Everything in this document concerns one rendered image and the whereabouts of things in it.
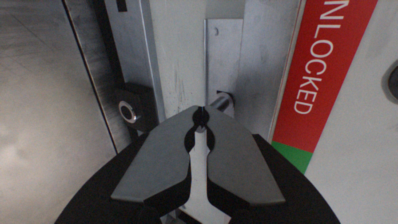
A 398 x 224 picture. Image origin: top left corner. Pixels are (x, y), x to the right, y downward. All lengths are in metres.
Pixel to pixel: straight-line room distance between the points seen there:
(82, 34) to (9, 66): 0.07
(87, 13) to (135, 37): 0.07
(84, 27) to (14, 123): 0.12
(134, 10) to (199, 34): 0.08
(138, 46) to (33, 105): 0.13
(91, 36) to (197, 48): 0.14
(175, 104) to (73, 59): 0.13
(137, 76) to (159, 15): 0.08
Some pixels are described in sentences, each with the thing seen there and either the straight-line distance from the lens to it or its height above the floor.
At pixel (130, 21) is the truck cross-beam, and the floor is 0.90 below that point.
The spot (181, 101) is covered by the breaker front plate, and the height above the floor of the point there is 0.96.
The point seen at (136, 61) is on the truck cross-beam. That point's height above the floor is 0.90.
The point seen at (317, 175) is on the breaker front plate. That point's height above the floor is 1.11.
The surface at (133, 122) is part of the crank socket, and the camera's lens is 0.24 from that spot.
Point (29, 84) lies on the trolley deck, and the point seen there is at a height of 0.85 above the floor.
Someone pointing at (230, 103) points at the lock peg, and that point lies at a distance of 0.17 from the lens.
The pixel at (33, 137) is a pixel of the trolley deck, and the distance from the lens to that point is 0.26.
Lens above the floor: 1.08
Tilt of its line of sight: 28 degrees down
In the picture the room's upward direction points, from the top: 107 degrees clockwise
